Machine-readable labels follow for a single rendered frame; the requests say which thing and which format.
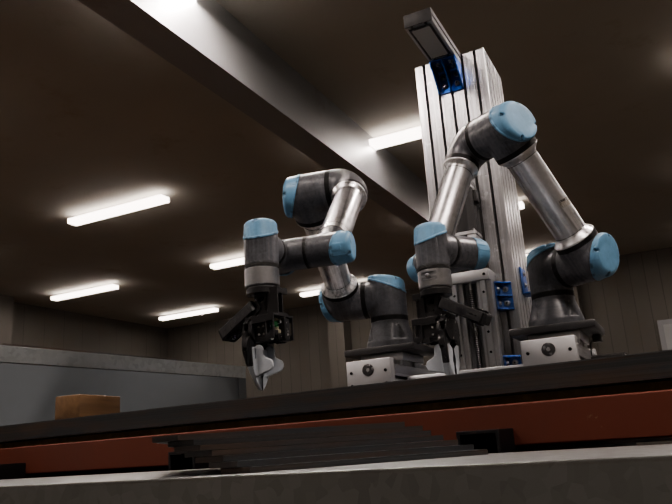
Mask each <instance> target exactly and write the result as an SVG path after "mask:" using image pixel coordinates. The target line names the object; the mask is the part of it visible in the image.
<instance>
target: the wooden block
mask: <svg viewBox="0 0 672 504"><path fill-rule="evenodd" d="M111 413H120V397H119V396H104V395H87V394H77V395H67V396H58V397H56V401H55V420H59V419H67V418H76V417H85V416H94V415H102V414H111Z"/></svg>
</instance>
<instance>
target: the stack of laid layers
mask: <svg viewBox="0 0 672 504"><path fill-rule="evenodd" d="M666 379H672V350H671V351H662V352H653V353H644V354H635V355H627V356H618V357H609V358H600V359H591V360H582V361H574V362H565V363H556V364H547V365H538V366H530V367H521V368H512V369H503V370H494V371H486V372H477V373H468V374H459V375H450V376H442V377H433V378H424V379H415V380H406V381H397V382H389V383H380V384H371V385H362V386H353V387H345V388H336V389H327V390H318V391H309V392H301V393H292V394H283V395H274V396H265V397H257V398H248V399H239V400H230V401H221V402H213V403H204V404H195V405H186V406H177V407H168V408H160V409H151V410H142V411H133V412H124V413H116V414H107V415H98V416H89V417H80V418H72V419H63V420H54V421H45V422H36V423H28V424H19V425H10V426H1V427H0V443H4V442H14V441H25V440H35V439H46V438H56V437H67V436H77V435H88V434H98V433H109V432H119V431H130V430H140V429H151V428H161V427H172V426H182V425H193V424H203V423H214V422H224V421H235V420H245V419H256V418H266V417H277V416H287V415H298V414H308V413H319V412H329V411H340V410H350V409H361V408H371V407H382V406H392V405H403V404H413V403H424V402H434V401H445V400H455V399H466V398H476V397H487V396H497V395H508V394H518V393H529V392H539V391H550V390H560V389H571V388H581V387H592V386H602V385H613V384H623V383H634V382H645V381H655V380H666Z"/></svg>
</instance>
